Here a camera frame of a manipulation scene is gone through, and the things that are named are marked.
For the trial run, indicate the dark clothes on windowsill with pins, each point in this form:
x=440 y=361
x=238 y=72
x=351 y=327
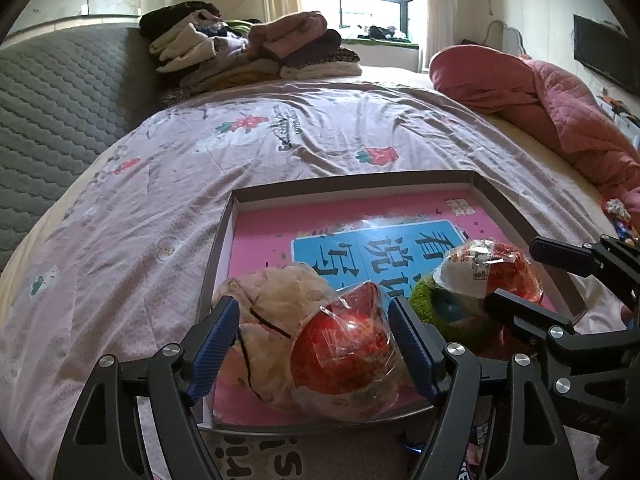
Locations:
x=387 y=32

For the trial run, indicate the white sheer curtain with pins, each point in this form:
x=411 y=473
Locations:
x=441 y=10

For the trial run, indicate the white storage boxes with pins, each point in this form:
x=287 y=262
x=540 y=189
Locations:
x=620 y=110

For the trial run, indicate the grey cardboard box tray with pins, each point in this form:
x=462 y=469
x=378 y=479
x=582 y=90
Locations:
x=350 y=190

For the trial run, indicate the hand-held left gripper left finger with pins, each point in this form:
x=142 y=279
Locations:
x=215 y=345

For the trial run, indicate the small colourful toy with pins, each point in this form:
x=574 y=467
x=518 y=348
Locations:
x=617 y=215

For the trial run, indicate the grey quilted headboard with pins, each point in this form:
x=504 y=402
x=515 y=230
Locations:
x=60 y=120

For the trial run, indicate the pile of folded clothes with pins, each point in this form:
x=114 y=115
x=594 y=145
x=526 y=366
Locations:
x=250 y=45

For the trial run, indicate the black television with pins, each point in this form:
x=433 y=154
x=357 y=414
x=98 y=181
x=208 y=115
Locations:
x=605 y=50

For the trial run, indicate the white-topped toy egg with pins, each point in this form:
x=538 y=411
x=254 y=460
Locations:
x=470 y=270

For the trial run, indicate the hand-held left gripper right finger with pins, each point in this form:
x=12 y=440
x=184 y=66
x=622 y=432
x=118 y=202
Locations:
x=410 y=345

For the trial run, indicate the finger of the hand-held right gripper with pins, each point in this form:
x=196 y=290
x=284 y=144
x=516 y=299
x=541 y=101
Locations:
x=520 y=312
x=560 y=255

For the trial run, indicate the pink quilt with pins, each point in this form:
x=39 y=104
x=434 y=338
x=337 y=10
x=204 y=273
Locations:
x=525 y=90

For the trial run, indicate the pink and blue book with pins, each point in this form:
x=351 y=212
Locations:
x=260 y=240

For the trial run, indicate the red toy egg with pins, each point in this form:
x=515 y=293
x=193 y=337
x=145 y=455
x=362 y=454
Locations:
x=345 y=355

